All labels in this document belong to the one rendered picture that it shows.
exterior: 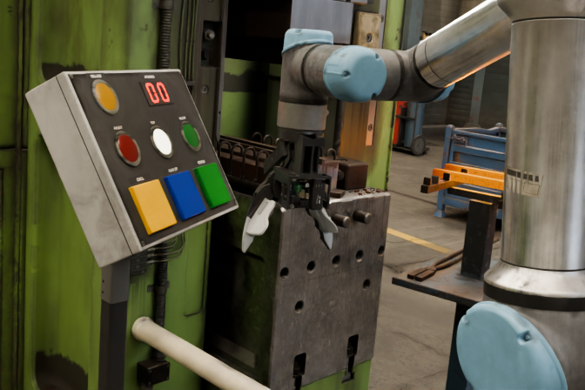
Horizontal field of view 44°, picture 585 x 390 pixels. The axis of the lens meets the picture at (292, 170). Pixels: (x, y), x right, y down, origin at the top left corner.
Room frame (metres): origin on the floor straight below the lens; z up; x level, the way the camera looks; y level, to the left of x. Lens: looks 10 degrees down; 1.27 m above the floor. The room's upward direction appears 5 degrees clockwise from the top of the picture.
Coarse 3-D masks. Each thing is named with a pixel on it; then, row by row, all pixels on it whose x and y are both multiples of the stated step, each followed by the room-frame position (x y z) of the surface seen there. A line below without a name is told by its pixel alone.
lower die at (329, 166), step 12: (240, 144) 1.83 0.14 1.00; (264, 144) 1.91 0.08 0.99; (228, 156) 1.74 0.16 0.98; (240, 156) 1.75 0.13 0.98; (252, 156) 1.72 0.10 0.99; (264, 156) 1.73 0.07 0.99; (228, 168) 1.71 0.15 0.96; (240, 168) 1.68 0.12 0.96; (252, 168) 1.65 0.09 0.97; (324, 168) 1.70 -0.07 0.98; (336, 168) 1.73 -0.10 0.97; (252, 180) 1.65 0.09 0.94; (264, 180) 1.62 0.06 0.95; (336, 180) 1.73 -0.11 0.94
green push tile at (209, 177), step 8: (200, 168) 1.24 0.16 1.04; (208, 168) 1.26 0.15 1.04; (216, 168) 1.29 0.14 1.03; (200, 176) 1.23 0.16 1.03; (208, 176) 1.25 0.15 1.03; (216, 176) 1.27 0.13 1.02; (200, 184) 1.22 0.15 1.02; (208, 184) 1.23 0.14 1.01; (216, 184) 1.26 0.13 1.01; (224, 184) 1.28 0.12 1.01; (208, 192) 1.22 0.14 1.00; (216, 192) 1.24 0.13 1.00; (224, 192) 1.27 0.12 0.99; (208, 200) 1.22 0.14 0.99; (216, 200) 1.23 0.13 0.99; (224, 200) 1.26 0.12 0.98
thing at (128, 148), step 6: (120, 138) 1.08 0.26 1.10; (126, 138) 1.09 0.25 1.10; (120, 144) 1.07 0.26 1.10; (126, 144) 1.08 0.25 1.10; (132, 144) 1.10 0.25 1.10; (120, 150) 1.06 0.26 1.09; (126, 150) 1.07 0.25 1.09; (132, 150) 1.09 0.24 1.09; (126, 156) 1.07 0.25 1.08; (132, 156) 1.08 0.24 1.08
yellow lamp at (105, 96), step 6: (102, 84) 1.10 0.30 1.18; (96, 90) 1.08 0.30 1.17; (102, 90) 1.09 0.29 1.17; (108, 90) 1.11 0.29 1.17; (102, 96) 1.09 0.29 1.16; (108, 96) 1.10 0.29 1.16; (114, 96) 1.12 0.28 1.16; (102, 102) 1.08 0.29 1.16; (108, 102) 1.09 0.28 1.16; (114, 102) 1.11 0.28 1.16; (108, 108) 1.09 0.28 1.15; (114, 108) 1.10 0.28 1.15
